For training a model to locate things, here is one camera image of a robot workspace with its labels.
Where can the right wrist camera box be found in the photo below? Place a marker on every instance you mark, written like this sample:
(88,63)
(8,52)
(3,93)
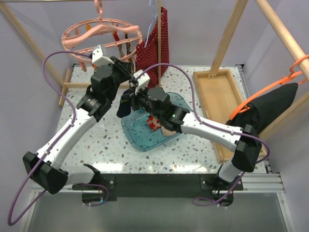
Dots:
(140,81)

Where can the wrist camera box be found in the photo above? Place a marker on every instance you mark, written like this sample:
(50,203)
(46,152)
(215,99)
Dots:
(140,81)
(100,57)

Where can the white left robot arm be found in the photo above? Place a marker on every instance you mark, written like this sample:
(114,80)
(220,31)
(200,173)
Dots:
(44,166)

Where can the black garment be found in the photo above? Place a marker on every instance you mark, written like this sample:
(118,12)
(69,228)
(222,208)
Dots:
(266,108)

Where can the brown yellow argyle sock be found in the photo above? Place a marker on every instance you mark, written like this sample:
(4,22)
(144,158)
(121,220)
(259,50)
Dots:
(128,48)

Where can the pink round clip hanger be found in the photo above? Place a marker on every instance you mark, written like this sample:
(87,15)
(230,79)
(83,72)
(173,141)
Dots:
(82,37)

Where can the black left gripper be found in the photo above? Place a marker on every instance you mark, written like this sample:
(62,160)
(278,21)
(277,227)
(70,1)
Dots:
(124,68)

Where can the navy santa sock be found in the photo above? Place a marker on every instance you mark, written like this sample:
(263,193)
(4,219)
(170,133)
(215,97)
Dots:
(125,104)

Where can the red beige knit sock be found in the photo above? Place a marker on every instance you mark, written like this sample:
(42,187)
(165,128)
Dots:
(155,125)

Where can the wooden tray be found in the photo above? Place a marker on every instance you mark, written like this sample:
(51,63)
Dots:
(218,96)

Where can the blue wire hanger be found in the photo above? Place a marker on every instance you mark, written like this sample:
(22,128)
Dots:
(153,21)

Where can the teal transparent plastic basin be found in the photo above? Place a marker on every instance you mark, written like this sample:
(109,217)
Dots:
(138,130)

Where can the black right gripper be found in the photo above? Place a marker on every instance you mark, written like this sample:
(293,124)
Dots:
(134,97)

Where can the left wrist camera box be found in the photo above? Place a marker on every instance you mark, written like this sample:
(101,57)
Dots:
(100,57)

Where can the red polka dot garment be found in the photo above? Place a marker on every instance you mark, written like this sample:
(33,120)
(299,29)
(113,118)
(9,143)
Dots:
(147,51)

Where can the orange plastic hanger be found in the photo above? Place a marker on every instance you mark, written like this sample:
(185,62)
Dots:
(243,107)

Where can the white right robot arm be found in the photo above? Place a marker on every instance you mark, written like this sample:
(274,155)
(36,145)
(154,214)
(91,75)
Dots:
(243,142)

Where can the wooden drying rack frame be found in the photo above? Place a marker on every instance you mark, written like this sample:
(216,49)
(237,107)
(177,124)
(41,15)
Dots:
(28,109)

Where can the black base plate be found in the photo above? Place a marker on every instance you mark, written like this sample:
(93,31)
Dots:
(111,187)

